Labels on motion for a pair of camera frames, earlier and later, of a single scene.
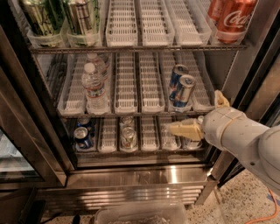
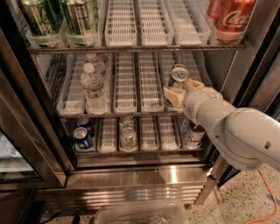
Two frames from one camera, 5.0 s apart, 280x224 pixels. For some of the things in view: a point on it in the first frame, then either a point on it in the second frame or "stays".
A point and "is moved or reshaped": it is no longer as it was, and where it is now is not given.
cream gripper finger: (220, 100) to (194, 84)
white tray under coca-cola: (228, 20) stays
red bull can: (183, 93) is moved or reshaped
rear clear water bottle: (100, 66) stays
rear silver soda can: (127, 121) stays
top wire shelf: (122, 49) stays
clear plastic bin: (165, 213) stays
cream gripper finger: (188, 128) to (176, 95)
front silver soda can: (129, 137) stays
